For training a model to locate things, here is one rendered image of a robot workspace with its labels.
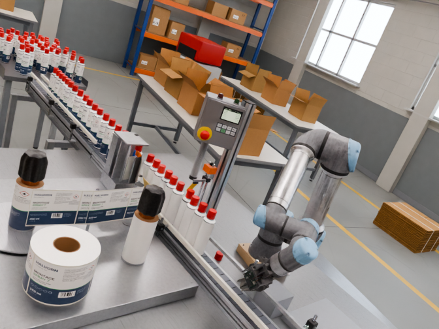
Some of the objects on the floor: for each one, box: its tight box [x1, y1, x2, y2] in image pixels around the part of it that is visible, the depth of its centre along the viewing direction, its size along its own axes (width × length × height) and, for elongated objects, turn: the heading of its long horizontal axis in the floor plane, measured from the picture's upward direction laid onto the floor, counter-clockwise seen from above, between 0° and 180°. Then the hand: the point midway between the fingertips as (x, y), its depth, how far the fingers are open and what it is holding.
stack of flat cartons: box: [372, 202, 439, 253], centre depth 518 cm, size 64×53×31 cm
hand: (243, 286), depth 150 cm, fingers closed
